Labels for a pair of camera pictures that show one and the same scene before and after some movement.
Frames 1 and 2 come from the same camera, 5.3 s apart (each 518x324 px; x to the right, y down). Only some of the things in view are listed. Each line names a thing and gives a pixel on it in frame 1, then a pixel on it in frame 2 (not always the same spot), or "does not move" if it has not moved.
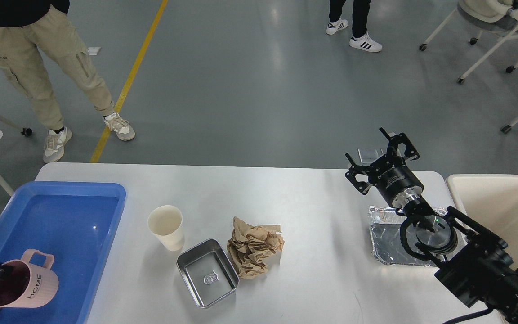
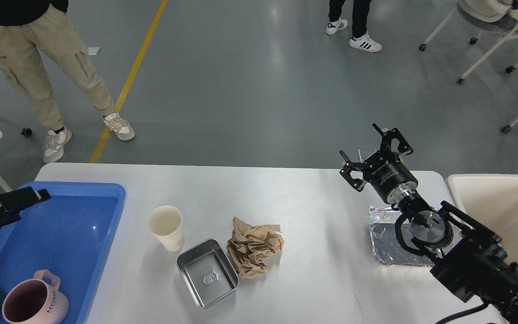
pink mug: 24,285 -> 33,301
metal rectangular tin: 208,272 does not move
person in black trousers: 360,39 does not move
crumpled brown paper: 250,246 does not move
